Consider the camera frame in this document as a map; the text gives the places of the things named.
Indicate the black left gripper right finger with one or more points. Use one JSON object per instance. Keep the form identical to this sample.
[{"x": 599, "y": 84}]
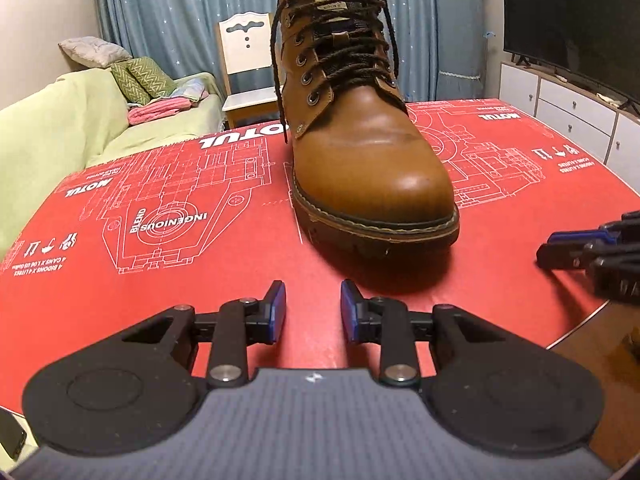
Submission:
[{"x": 483, "y": 384}]

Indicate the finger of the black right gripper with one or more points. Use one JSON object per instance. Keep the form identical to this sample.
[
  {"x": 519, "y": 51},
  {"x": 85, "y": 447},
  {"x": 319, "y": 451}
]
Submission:
[
  {"x": 613, "y": 270},
  {"x": 618, "y": 232}
]

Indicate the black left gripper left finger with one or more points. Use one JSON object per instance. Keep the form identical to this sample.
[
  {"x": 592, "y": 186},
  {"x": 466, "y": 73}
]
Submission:
[{"x": 139, "y": 386}]

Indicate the brown leather boot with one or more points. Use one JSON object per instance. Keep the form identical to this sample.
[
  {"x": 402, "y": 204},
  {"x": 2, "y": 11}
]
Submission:
[{"x": 365, "y": 178}]

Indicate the dark brown shoelace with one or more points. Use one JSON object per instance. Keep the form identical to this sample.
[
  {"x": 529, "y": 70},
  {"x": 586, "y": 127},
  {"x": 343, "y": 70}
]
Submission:
[{"x": 322, "y": 48}]

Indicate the white tv cabinet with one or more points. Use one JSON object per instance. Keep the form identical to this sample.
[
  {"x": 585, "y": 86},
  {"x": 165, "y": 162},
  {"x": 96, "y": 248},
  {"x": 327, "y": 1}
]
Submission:
[{"x": 608, "y": 133}]

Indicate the red printed cardboard sheet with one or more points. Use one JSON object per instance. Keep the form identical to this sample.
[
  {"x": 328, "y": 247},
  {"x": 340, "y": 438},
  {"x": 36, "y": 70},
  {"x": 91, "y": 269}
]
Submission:
[{"x": 210, "y": 220}]

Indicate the black television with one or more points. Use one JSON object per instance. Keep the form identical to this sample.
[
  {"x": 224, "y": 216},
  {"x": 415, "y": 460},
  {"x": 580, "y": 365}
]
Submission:
[{"x": 595, "y": 39}]

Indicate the blue covered standing appliance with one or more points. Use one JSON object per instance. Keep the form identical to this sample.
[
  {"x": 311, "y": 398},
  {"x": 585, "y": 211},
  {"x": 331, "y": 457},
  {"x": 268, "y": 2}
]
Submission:
[{"x": 461, "y": 49}]

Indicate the pink folded cloth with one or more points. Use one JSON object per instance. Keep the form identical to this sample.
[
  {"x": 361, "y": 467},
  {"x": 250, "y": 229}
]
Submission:
[{"x": 158, "y": 109}]

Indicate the green covered sofa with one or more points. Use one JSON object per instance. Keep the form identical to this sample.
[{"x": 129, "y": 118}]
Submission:
[{"x": 77, "y": 122}]

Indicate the green patterned cushion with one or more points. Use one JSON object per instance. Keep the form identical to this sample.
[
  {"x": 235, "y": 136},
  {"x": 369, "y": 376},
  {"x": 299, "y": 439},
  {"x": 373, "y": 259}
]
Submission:
[
  {"x": 151, "y": 77},
  {"x": 128, "y": 85}
]

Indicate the light blue folded cloth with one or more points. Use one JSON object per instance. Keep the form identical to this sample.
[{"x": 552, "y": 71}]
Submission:
[{"x": 193, "y": 89}]

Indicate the grey pillow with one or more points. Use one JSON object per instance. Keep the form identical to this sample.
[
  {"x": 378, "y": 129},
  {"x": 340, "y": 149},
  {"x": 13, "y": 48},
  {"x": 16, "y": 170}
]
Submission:
[{"x": 93, "y": 52}]

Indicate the white wooden chair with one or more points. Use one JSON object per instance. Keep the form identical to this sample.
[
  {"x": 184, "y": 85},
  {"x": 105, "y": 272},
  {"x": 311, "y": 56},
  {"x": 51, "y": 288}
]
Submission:
[{"x": 244, "y": 46}]

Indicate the blue curtain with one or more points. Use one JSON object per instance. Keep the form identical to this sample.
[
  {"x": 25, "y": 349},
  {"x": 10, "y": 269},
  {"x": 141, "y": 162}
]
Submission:
[{"x": 180, "y": 35}]

